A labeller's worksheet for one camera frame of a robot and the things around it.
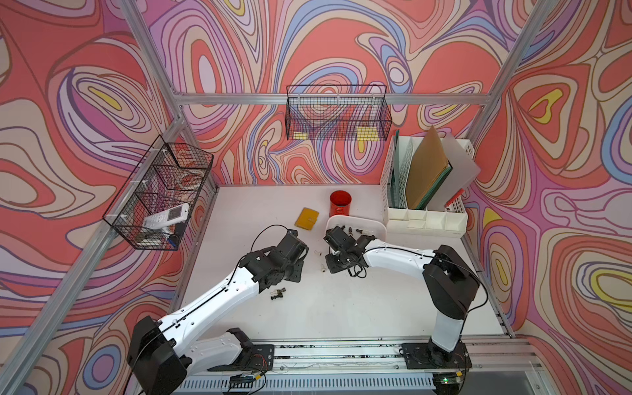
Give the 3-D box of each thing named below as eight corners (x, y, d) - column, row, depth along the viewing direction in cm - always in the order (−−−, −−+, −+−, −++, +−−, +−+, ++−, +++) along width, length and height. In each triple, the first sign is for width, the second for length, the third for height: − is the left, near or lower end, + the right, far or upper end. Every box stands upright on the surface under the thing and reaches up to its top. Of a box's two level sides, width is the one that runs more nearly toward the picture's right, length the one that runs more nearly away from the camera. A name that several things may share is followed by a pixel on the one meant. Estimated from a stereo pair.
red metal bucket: (329, 221, 107) (330, 206, 100) (329, 205, 114) (329, 189, 106) (350, 221, 107) (352, 206, 100) (348, 205, 114) (350, 189, 106)
